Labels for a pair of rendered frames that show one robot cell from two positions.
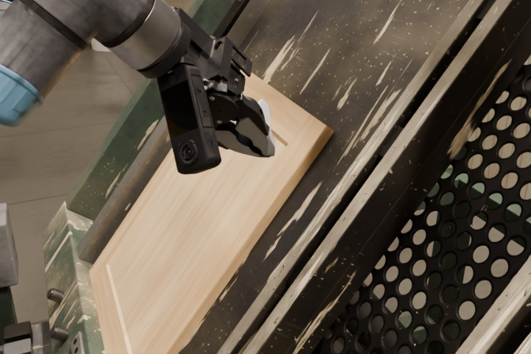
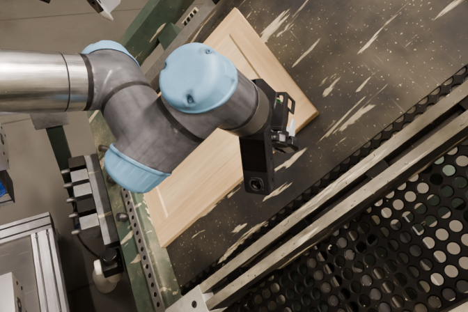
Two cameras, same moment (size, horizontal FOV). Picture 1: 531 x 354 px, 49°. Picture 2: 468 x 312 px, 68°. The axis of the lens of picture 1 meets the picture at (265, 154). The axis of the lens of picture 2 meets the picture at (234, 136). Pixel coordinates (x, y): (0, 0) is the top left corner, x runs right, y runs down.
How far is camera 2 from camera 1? 0.39 m
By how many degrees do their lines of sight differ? 27
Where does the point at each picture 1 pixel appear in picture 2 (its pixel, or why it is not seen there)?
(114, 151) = (133, 42)
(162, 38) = (258, 125)
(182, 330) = (203, 209)
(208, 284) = (221, 186)
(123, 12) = (239, 118)
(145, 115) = (157, 19)
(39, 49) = (180, 154)
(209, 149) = (271, 186)
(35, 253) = not seen: hidden behind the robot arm
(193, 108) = (265, 159)
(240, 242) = not seen: hidden behind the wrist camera
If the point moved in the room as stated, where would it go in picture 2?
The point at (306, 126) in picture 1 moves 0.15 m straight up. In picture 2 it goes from (299, 103) to (322, 48)
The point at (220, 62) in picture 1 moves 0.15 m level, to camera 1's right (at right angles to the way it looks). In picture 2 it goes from (283, 118) to (372, 125)
